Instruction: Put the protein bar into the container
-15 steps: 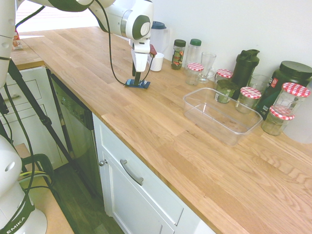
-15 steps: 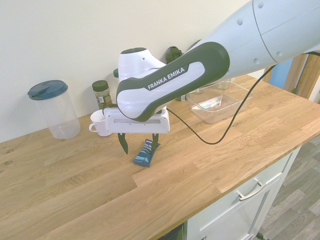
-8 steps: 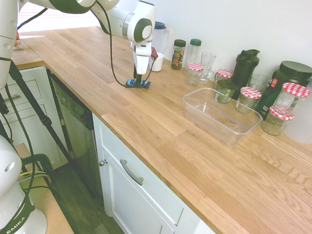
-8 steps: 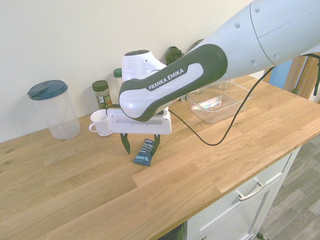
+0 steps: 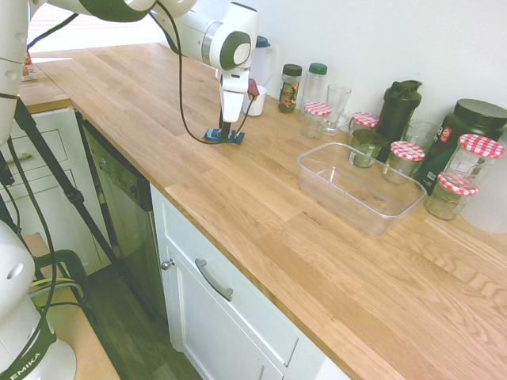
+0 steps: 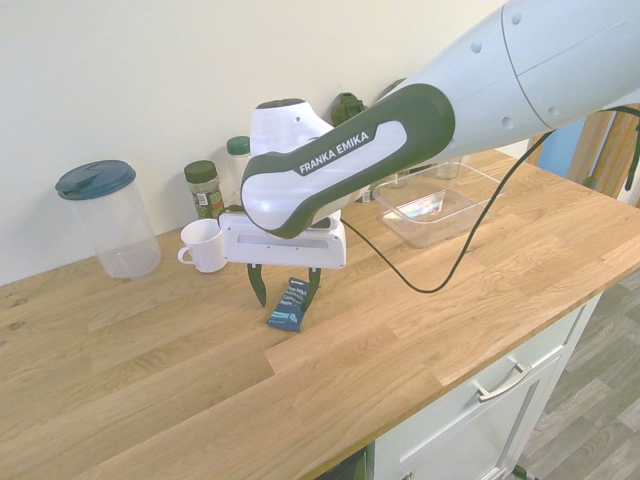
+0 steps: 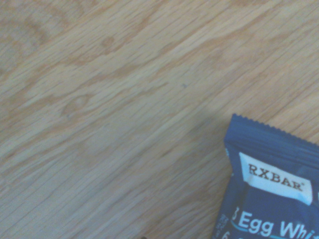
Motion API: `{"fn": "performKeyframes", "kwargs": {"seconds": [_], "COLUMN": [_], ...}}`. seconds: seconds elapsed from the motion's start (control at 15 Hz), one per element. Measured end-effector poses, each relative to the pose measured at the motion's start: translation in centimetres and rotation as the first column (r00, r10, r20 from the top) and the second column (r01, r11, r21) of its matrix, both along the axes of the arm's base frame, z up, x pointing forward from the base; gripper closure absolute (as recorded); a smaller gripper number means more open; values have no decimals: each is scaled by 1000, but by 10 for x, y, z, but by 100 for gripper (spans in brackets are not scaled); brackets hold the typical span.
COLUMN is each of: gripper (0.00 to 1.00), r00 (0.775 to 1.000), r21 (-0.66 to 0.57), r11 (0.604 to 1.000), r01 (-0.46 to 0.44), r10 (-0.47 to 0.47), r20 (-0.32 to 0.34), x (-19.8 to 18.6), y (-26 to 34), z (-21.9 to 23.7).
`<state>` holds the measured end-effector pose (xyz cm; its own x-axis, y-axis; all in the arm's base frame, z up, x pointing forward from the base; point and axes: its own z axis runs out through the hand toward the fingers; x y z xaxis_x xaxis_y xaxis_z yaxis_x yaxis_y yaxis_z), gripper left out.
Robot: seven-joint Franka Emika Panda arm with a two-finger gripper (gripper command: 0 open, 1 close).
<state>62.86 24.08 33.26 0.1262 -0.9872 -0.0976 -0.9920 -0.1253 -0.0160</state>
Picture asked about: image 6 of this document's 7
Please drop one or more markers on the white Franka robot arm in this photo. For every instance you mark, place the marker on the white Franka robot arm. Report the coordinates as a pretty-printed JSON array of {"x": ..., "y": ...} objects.
[{"x": 350, "y": 165}]

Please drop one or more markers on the dark blue protein bar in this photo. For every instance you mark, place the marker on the dark blue protein bar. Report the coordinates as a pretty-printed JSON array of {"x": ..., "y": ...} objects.
[{"x": 287, "y": 315}]

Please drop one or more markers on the herb jar with green lid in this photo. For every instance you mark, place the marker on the herb jar with green lid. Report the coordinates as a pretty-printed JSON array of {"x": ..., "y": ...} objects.
[{"x": 205, "y": 195}]

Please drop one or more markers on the white mug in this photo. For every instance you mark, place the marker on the white mug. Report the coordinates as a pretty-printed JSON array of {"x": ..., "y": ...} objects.
[{"x": 202, "y": 247}]

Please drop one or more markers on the wooden door frame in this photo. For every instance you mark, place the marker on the wooden door frame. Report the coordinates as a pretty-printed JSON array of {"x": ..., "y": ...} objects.
[{"x": 590, "y": 145}]

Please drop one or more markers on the dark green shaker bottle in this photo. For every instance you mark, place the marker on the dark green shaker bottle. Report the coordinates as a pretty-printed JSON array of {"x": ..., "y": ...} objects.
[{"x": 345, "y": 107}]

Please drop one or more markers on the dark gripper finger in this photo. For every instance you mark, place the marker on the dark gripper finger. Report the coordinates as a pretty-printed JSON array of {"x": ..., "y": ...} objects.
[
  {"x": 314, "y": 287},
  {"x": 257, "y": 282}
]

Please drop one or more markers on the green tinted plastic cup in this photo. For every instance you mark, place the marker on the green tinted plastic cup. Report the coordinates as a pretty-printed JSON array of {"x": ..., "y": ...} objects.
[{"x": 367, "y": 196}]

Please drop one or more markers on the clear pitcher with teal lid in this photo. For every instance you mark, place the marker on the clear pitcher with teal lid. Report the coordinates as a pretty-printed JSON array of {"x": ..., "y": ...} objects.
[{"x": 117, "y": 225}]

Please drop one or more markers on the clear rectangular plastic container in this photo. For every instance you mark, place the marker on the clear rectangular plastic container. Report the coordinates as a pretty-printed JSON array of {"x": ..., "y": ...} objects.
[{"x": 425, "y": 220}]

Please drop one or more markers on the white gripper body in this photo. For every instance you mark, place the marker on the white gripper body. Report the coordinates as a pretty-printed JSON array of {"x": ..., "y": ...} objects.
[{"x": 285, "y": 250}]

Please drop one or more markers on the clear bottle with green lid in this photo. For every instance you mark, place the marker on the clear bottle with green lid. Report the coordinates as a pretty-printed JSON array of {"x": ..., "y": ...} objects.
[{"x": 237, "y": 160}]

